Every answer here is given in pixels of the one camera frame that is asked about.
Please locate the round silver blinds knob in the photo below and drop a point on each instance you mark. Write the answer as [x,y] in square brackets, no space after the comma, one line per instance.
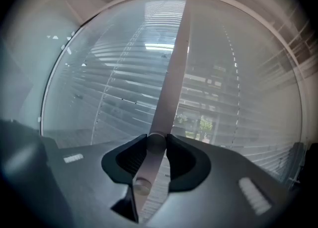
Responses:
[156,143]
[142,186]

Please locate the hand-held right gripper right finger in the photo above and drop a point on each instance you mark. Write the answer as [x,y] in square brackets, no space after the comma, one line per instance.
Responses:
[188,167]

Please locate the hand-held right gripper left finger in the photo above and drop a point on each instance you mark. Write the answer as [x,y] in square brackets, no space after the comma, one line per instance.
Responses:
[116,165]

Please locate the white slatted window blinds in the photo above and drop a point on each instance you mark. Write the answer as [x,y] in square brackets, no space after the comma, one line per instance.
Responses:
[213,55]
[129,73]

